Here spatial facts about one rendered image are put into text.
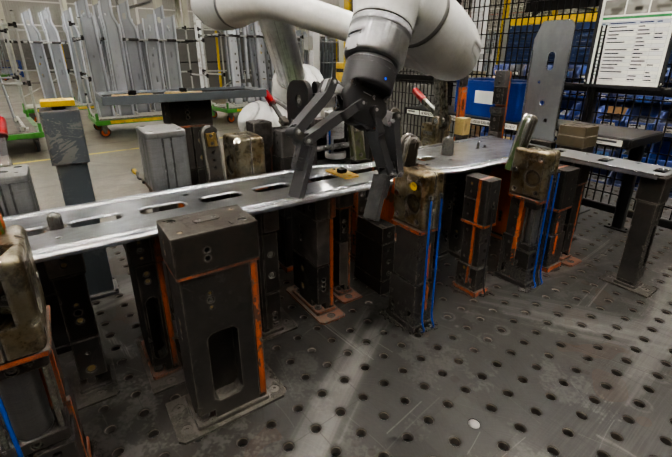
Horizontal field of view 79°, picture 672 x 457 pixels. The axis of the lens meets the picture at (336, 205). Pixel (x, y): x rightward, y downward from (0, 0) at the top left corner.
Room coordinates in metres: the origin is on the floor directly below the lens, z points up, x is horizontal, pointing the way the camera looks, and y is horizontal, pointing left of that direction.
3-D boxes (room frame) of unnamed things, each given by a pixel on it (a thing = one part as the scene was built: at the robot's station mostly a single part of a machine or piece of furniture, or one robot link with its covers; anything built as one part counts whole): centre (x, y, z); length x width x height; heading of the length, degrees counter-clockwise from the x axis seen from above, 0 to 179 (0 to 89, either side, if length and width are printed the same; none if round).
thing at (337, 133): (1.09, 0.02, 0.94); 0.18 x 0.13 x 0.49; 124
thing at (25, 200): (0.68, 0.57, 0.88); 0.11 x 0.10 x 0.36; 34
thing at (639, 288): (0.90, -0.74, 0.84); 0.11 x 0.06 x 0.29; 34
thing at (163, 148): (0.82, 0.35, 0.90); 0.13 x 0.10 x 0.41; 34
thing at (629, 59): (1.36, -0.91, 1.30); 0.23 x 0.02 x 0.31; 34
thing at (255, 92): (1.02, 0.37, 1.16); 0.37 x 0.14 x 0.02; 124
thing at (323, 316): (0.82, 0.05, 0.84); 0.17 x 0.06 x 0.29; 34
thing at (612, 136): (1.54, -0.65, 1.01); 0.90 x 0.22 x 0.03; 34
